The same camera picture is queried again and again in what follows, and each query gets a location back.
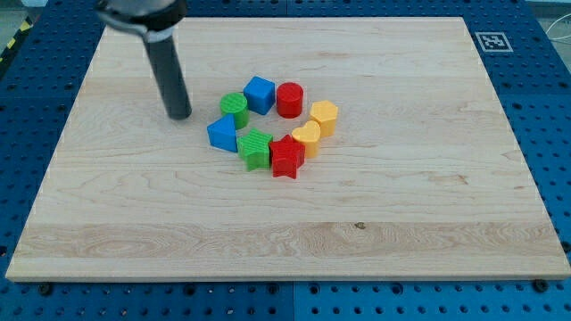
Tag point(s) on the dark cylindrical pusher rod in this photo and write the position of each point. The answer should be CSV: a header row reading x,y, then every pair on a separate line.
x,y
163,56

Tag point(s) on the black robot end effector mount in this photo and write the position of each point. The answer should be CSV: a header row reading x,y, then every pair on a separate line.
x,y
141,16

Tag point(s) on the blue triangle block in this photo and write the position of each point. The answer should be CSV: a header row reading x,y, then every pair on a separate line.
x,y
222,133

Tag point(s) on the green cylinder block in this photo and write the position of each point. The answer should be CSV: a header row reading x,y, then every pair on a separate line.
x,y
236,105

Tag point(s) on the blue cube block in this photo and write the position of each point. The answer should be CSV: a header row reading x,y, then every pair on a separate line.
x,y
260,94

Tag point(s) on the green star block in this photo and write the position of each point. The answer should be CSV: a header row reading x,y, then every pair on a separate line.
x,y
253,149

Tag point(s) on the red cylinder block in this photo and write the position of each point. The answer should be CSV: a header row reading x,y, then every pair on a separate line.
x,y
289,100

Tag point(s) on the red star block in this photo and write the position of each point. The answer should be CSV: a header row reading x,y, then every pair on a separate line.
x,y
287,155

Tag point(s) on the yellow heart block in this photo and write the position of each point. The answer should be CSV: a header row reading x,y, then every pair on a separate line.
x,y
308,135

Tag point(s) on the yellow hexagon block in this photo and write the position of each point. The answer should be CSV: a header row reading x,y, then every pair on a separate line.
x,y
325,114

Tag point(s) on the light wooden board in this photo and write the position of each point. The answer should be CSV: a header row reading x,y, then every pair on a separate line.
x,y
422,179

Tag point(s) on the white fiducial marker tag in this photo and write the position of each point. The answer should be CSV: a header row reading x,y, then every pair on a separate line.
x,y
493,42

